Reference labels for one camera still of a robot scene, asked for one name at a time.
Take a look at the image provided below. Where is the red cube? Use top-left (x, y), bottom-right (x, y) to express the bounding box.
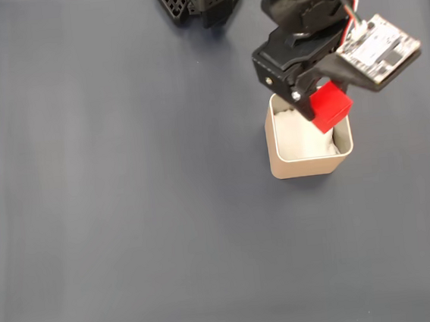
top-left (306, 78), bottom-right (357, 136)

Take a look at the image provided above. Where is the beige square box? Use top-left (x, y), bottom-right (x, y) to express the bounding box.
top-left (261, 85), bottom-right (357, 182)

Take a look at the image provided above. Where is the white crumpled cloth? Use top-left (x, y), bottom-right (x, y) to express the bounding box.
top-left (273, 104), bottom-right (341, 162)

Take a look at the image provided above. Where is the dark grey mat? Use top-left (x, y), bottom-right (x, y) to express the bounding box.
top-left (0, 0), bottom-right (430, 322)

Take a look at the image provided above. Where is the camera circuit board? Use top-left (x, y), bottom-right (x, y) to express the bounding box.
top-left (332, 10), bottom-right (426, 95)

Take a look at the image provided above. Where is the multicoloured camera cable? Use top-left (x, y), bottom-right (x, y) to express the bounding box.
top-left (312, 0), bottom-right (375, 52)

